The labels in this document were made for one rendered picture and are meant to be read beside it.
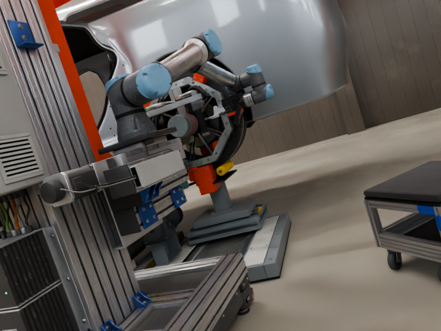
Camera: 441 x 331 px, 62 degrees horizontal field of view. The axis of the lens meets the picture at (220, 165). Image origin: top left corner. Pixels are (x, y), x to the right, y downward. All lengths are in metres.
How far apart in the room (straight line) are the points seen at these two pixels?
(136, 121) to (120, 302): 0.64
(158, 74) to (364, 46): 5.93
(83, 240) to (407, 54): 6.37
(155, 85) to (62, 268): 0.66
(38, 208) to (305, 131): 6.20
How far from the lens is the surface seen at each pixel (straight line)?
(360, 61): 7.01
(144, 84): 1.28
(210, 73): 1.83
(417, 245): 1.51
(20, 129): 1.18
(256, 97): 1.92
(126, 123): 1.38
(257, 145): 7.32
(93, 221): 1.34
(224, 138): 2.23
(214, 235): 2.41
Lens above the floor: 0.74
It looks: 5 degrees down
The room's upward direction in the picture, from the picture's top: 18 degrees counter-clockwise
